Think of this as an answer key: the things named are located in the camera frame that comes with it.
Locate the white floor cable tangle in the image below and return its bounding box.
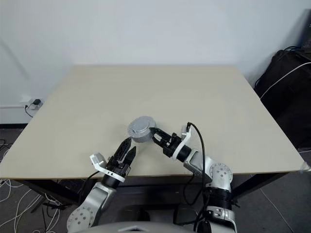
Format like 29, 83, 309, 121
0, 178, 61, 230

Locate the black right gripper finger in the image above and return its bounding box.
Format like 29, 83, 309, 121
149, 127, 172, 141
152, 135, 168, 149

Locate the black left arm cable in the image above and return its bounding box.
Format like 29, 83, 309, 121
79, 169, 99, 203

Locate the grey robot torso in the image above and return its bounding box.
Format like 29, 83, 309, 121
82, 219, 209, 233

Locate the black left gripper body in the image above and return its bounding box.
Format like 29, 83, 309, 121
105, 157, 132, 178

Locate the white cable over bag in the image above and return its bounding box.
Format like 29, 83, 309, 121
260, 62, 311, 99

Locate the dark rounded shape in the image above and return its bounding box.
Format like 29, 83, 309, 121
173, 205, 202, 233

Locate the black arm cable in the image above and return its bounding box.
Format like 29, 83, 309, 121
79, 169, 99, 203
186, 122, 207, 233

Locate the white wall power socket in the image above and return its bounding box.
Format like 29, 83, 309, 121
20, 96, 44, 107

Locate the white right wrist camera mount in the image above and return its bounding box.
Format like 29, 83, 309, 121
171, 125, 193, 162

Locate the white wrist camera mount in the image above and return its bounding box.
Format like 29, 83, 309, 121
89, 152, 126, 182
171, 125, 193, 162

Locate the black metal table frame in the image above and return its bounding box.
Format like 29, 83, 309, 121
18, 173, 290, 202

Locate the silver finned motor cover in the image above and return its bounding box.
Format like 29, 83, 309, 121
127, 116, 156, 144

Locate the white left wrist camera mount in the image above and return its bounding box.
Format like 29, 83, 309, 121
89, 152, 126, 182

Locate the black charger cable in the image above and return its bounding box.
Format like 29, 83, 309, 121
24, 103, 36, 117

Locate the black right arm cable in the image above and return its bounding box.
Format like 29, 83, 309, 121
186, 122, 207, 233

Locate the black fabric bag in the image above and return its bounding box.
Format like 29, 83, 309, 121
255, 48, 311, 149

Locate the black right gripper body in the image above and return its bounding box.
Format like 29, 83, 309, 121
163, 132, 183, 158

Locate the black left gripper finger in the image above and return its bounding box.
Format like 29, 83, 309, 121
125, 146, 137, 168
114, 137, 132, 162

